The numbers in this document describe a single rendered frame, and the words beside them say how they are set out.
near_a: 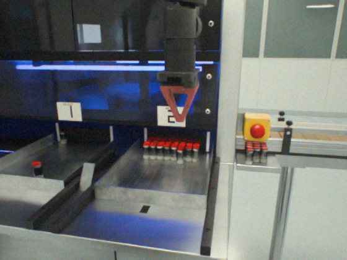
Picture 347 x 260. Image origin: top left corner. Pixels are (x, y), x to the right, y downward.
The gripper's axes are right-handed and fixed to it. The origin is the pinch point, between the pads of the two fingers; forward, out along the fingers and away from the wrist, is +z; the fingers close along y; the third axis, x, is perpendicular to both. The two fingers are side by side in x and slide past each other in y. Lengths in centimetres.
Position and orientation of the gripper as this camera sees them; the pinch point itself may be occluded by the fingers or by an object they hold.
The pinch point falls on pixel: (180, 117)
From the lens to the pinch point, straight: 53.3
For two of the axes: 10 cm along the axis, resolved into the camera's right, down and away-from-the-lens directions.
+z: 0.1, 9.5, 3.2
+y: 1.9, -3.1, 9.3
